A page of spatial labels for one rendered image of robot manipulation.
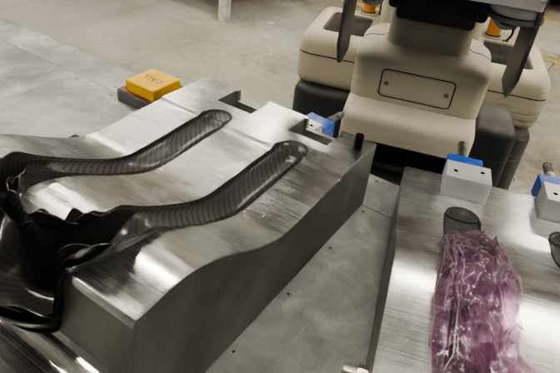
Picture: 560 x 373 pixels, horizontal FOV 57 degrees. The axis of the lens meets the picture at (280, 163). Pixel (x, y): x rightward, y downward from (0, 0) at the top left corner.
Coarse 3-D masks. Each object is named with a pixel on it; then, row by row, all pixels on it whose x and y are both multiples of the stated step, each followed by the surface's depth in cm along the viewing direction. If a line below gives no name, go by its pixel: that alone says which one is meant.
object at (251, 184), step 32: (192, 128) 61; (0, 160) 42; (32, 160) 45; (64, 160) 47; (96, 160) 51; (128, 160) 55; (160, 160) 56; (256, 160) 56; (288, 160) 57; (0, 192) 38; (224, 192) 52; (256, 192) 52; (0, 224) 44; (32, 224) 36; (64, 224) 36; (96, 224) 38; (128, 224) 41; (160, 224) 42; (192, 224) 43; (0, 256) 42; (32, 256) 38; (64, 256) 34; (96, 256) 34; (0, 288) 40; (32, 288) 40; (32, 320) 37
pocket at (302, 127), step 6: (306, 120) 65; (294, 126) 63; (300, 126) 64; (306, 126) 65; (300, 132) 65; (306, 132) 65; (312, 132) 65; (318, 132) 65; (312, 138) 65; (318, 138) 65; (324, 138) 64; (330, 138) 64; (324, 144) 64
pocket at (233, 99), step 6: (240, 90) 69; (228, 96) 68; (234, 96) 69; (240, 96) 70; (228, 102) 69; (234, 102) 70; (240, 102) 70; (246, 102) 70; (240, 108) 70; (246, 108) 69; (252, 108) 69; (258, 108) 69
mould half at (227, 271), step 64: (128, 128) 60; (256, 128) 61; (64, 192) 41; (128, 192) 45; (192, 192) 51; (320, 192) 52; (128, 256) 36; (192, 256) 37; (256, 256) 44; (0, 320) 39; (64, 320) 37; (128, 320) 32; (192, 320) 38
